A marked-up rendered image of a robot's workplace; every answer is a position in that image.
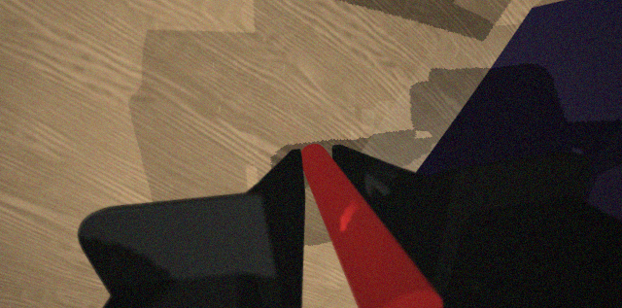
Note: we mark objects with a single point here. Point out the red peg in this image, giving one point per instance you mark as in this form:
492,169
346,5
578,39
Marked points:
379,272

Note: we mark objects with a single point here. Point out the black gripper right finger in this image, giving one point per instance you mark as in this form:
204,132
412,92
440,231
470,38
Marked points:
426,214

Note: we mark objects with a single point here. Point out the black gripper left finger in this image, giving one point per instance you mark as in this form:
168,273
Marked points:
260,232

